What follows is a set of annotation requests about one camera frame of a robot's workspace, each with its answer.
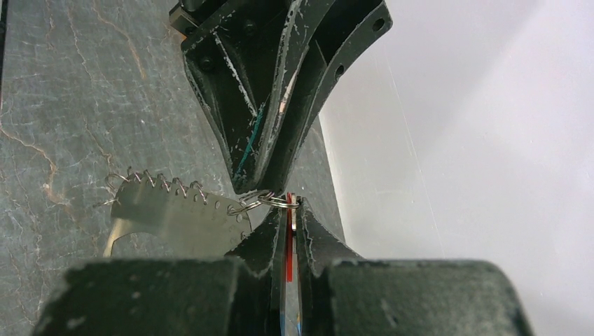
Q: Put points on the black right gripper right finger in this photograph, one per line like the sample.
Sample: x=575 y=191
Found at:
x=343 y=293

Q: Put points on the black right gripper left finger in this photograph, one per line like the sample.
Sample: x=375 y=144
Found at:
x=239 y=293

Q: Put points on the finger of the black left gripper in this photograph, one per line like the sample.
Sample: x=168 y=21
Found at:
x=242 y=60
x=322 y=41

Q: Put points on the metal key holder plate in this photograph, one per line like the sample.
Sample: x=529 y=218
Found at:
x=194 y=223

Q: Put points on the red key tag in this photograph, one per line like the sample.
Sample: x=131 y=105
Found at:
x=291 y=228

